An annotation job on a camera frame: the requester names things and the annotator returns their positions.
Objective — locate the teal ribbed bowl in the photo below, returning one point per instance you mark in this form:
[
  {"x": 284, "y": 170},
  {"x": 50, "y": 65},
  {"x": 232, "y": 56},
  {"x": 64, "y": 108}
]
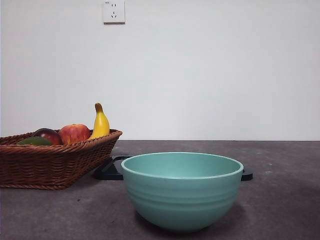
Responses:
[{"x": 182, "y": 200}]

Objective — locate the green avocado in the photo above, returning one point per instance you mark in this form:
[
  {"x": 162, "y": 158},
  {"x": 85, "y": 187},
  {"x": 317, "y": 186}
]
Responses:
[{"x": 35, "y": 141}]

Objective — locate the yellow banana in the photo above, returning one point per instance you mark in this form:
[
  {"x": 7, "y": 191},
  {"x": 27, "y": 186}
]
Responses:
[{"x": 101, "y": 125}]

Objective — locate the black rectangular tray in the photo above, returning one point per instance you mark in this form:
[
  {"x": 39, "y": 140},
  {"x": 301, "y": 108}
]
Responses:
[{"x": 110, "y": 172}]

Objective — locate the red apple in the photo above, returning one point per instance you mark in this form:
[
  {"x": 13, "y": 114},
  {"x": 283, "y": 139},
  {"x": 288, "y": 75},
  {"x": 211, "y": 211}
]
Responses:
[{"x": 75, "y": 133}]

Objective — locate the dark red plum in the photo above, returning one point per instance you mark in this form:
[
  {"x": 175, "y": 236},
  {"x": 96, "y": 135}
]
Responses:
[{"x": 47, "y": 135}]

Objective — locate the brown wicker basket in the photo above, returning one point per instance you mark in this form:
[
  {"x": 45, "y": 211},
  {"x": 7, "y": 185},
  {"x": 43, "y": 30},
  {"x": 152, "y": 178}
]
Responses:
[{"x": 50, "y": 165}]

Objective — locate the white wall socket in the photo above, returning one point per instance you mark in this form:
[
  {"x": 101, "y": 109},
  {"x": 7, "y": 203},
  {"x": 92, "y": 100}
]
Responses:
[{"x": 114, "y": 12}]

